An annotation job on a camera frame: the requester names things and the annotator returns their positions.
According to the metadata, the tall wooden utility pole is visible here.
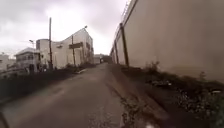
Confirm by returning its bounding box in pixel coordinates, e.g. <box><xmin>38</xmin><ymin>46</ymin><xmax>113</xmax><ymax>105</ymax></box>
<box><xmin>48</xmin><ymin>17</ymin><xmax>54</xmax><ymax>71</ymax></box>

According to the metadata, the white industrial building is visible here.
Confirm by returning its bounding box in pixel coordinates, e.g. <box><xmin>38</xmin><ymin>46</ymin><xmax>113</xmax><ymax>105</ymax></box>
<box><xmin>35</xmin><ymin>27</ymin><xmax>95</xmax><ymax>70</ymax></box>

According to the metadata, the small white building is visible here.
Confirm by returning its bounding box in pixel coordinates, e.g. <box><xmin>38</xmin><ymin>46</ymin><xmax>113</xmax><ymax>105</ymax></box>
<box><xmin>14</xmin><ymin>47</ymin><xmax>42</xmax><ymax>73</ymax></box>

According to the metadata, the tall pale concrete wall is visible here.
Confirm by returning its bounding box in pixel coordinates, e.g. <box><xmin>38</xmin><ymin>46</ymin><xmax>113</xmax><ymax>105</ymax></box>
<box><xmin>109</xmin><ymin>0</ymin><xmax>224</xmax><ymax>84</ymax></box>

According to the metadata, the street lamp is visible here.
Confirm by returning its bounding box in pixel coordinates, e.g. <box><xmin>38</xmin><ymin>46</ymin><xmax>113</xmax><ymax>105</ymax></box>
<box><xmin>28</xmin><ymin>39</ymin><xmax>36</xmax><ymax>50</ymax></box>

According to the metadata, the weedy dirt verge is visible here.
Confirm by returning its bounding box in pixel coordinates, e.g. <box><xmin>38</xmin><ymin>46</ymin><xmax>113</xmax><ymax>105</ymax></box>
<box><xmin>109</xmin><ymin>62</ymin><xmax>224</xmax><ymax>128</ymax></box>

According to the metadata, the dark overgrown verge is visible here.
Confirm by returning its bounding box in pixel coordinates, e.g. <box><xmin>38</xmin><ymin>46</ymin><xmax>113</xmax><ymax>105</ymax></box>
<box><xmin>0</xmin><ymin>62</ymin><xmax>98</xmax><ymax>103</ymax></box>

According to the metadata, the pale low building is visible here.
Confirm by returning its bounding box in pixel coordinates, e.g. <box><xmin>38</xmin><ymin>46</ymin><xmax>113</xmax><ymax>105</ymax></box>
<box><xmin>0</xmin><ymin>53</ymin><xmax>16</xmax><ymax>72</ymax></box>

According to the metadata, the sign on pole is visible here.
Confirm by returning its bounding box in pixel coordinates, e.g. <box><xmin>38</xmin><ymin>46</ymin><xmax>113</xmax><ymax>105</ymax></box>
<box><xmin>68</xmin><ymin>35</ymin><xmax>84</xmax><ymax>68</ymax></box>

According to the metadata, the grey asphalt road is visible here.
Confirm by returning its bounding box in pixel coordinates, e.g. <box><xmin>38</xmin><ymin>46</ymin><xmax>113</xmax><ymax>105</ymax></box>
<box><xmin>0</xmin><ymin>62</ymin><xmax>174</xmax><ymax>128</ymax></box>

